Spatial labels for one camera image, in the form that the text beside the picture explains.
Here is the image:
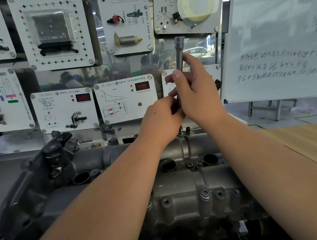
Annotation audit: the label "white panel with curve graph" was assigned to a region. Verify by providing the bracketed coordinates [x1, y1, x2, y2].
[92, 73, 160, 126]

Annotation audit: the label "person's left forearm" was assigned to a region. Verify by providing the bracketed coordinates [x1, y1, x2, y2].
[2, 134, 186, 240]

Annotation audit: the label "white panel with black plug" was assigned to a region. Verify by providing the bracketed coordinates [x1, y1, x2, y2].
[161, 63, 224, 99]

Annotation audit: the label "whiteboard with handwriting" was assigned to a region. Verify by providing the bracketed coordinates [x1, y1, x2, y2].
[210, 0, 317, 108]

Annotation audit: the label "person's right hand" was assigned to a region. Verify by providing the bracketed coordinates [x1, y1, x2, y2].
[162, 48, 230, 131]

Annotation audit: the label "long silver socket tool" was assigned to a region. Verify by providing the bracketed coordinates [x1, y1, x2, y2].
[167, 36, 194, 114]

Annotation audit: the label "white panel with clear box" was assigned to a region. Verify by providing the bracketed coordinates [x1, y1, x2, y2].
[7, 0, 97, 75]

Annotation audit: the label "person's left hand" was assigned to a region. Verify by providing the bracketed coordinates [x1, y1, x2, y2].
[133, 94, 190, 152]

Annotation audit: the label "white panel with injector parts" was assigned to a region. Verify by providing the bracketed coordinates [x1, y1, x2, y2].
[96, 0, 155, 57]

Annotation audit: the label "person's right forearm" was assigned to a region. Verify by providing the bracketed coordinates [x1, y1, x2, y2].
[202, 102, 317, 240]

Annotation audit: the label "small black bolts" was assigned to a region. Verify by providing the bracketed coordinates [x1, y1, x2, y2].
[95, 123, 124, 136]

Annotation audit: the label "white panel with black valve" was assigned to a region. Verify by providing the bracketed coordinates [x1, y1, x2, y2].
[0, 66, 36, 133]

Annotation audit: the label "gray whiteboard stand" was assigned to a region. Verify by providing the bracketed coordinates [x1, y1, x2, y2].
[246, 97, 300, 125]

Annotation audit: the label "white panel with airflow sensor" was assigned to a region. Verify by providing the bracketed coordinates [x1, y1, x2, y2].
[30, 86, 100, 135]

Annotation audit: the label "white panel with round disc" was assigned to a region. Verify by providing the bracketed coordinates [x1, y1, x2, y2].
[150, 0, 229, 39]

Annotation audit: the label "gray engine cylinder head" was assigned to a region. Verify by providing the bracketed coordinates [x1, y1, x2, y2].
[0, 109, 274, 240]

